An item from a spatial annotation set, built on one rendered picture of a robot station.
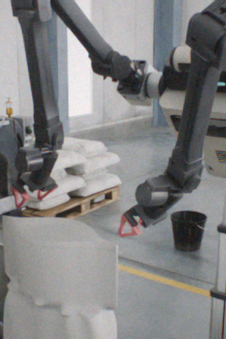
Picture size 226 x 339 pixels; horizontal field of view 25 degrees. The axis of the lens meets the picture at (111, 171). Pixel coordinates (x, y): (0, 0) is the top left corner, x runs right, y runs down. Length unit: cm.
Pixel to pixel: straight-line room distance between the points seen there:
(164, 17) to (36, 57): 890
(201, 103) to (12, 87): 625
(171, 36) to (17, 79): 386
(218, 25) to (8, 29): 631
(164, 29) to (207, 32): 920
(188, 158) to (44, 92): 45
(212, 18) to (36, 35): 51
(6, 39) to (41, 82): 581
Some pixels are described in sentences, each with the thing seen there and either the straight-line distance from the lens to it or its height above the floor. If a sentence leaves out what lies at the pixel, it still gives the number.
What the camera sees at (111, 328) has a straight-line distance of 158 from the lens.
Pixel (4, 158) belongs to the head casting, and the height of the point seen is 120.
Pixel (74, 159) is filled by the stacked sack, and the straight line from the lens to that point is 462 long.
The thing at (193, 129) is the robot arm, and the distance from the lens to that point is 113.
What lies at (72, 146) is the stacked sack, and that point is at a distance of 504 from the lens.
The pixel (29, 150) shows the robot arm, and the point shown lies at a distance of 142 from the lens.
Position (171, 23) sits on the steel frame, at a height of 202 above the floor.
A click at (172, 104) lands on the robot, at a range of 161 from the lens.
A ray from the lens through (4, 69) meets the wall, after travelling 714.
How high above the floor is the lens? 157
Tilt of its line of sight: 14 degrees down
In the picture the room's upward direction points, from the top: straight up
